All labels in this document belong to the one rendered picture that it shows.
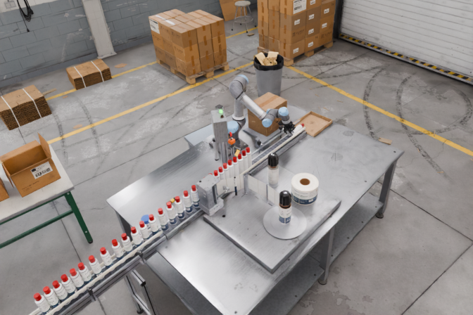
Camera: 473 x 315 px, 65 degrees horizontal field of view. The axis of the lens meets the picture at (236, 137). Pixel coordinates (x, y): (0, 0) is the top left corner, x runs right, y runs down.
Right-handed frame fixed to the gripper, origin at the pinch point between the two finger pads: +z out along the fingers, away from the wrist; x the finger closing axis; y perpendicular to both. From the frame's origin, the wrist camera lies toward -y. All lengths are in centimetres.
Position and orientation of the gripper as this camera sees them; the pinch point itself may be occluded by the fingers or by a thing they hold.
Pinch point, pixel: (288, 133)
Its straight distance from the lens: 347.7
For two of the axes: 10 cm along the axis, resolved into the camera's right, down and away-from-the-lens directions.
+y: 7.1, 3.9, -5.9
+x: 6.4, -7.1, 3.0
